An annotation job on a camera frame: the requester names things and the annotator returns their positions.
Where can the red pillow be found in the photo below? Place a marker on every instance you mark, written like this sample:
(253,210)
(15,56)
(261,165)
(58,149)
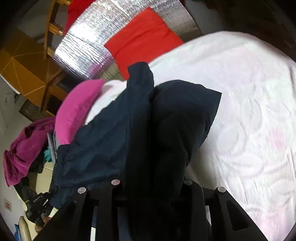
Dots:
(143,39)

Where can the large red cushion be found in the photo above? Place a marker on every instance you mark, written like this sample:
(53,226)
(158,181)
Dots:
(75,9)

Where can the purple fleece garment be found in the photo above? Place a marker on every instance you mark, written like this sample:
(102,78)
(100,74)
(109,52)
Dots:
(25,149)

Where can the white pink bed sheet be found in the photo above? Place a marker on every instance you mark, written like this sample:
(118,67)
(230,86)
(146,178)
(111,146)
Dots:
(250,148)

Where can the person's left hand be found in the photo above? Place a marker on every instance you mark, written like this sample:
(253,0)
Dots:
(41,222)

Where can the grey garment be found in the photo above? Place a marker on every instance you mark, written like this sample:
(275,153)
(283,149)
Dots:
(53,144)

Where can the black garment on sofa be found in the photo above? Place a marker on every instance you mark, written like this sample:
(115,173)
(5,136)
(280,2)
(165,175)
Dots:
(38,178)

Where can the silver foil insulation board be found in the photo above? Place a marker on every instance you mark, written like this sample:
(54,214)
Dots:
(82,52)

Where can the teal garment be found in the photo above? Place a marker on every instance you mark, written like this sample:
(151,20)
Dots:
(47,156)

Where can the navy blue zip jacket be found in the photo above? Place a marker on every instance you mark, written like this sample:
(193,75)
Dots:
(149,135)

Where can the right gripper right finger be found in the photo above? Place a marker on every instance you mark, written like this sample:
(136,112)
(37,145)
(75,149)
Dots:
(214,215)

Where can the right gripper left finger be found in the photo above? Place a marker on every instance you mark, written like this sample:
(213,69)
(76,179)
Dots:
(73,221)

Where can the magenta pillow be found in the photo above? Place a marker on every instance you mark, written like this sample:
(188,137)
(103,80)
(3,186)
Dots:
(74,109)

